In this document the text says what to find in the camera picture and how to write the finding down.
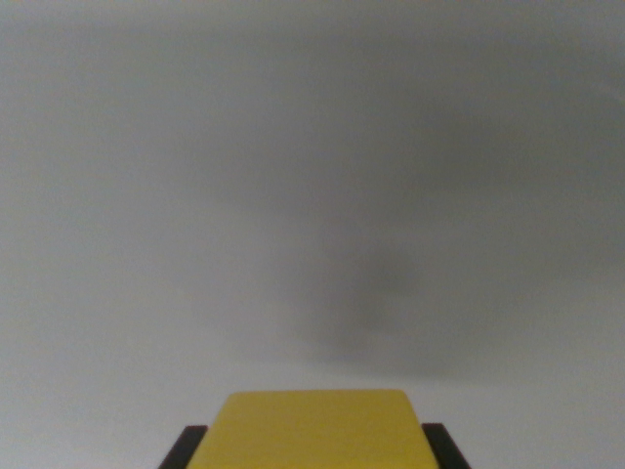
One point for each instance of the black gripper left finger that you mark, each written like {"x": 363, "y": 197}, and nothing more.
{"x": 183, "y": 452}

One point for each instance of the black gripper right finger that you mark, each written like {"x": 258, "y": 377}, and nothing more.
{"x": 446, "y": 449}

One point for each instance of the yellow cube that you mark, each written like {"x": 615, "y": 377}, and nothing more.
{"x": 312, "y": 432}

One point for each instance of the grey plastic bin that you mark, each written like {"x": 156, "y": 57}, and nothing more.
{"x": 195, "y": 195}

